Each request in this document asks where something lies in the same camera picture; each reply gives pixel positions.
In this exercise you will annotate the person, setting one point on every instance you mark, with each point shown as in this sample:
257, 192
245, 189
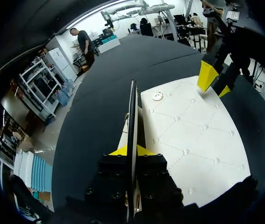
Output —
84, 44
212, 32

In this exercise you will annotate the white quilted handbag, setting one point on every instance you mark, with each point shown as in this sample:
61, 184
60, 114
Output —
188, 140

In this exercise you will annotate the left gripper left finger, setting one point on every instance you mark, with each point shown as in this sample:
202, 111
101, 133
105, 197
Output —
110, 175

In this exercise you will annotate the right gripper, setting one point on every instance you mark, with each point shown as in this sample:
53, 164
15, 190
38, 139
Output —
251, 30

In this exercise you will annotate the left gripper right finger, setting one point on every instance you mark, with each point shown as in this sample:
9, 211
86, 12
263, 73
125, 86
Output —
154, 177

